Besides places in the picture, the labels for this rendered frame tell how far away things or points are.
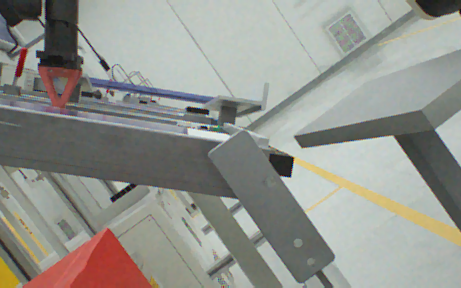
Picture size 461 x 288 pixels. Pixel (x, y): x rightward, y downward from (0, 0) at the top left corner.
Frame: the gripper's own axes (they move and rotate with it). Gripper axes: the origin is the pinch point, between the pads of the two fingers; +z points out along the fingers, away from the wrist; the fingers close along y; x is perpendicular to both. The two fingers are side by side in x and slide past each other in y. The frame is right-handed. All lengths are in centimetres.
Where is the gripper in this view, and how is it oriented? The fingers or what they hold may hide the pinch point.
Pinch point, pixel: (59, 104)
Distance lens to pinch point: 119.5
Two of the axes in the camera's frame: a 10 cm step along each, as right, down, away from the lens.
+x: 9.9, 0.5, 0.9
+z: -0.6, 10.0, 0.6
